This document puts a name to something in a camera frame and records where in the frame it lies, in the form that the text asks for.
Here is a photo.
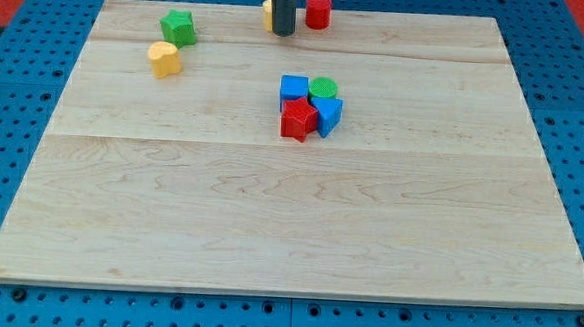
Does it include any yellow heart block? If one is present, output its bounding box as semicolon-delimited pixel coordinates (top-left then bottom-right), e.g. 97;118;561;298
147;41;183;79

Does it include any red star block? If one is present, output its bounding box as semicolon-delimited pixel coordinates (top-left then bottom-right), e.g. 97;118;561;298
280;97;319;142

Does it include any blue triangle block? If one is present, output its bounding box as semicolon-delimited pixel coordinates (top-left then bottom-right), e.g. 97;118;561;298
311;97;343;138

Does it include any blue cube block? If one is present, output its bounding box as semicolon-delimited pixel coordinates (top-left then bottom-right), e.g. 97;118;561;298
279;75;309;111

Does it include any green cylinder block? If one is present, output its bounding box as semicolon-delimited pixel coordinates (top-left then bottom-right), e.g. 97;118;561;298
309;77;338;99

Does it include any light wooden board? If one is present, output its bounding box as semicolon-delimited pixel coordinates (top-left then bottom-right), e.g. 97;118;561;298
0;0;584;310

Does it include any red cylinder block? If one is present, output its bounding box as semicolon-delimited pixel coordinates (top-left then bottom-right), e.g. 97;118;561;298
304;0;332;30

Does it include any yellow block behind rod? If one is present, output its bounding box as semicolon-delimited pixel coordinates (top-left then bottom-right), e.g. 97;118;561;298
261;0;273;32

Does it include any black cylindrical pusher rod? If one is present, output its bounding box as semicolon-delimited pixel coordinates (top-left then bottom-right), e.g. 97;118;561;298
271;0;297;37

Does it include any green star block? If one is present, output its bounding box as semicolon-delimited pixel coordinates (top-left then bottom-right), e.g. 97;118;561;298
159;9;197;48

